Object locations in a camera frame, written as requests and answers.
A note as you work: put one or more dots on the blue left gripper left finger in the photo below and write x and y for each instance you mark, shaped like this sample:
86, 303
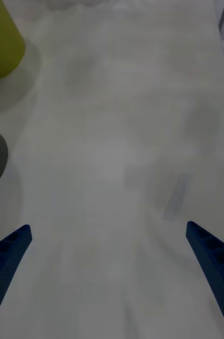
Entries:
3, 267

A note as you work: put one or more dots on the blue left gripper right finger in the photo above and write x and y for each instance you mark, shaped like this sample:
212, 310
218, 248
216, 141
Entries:
220, 267

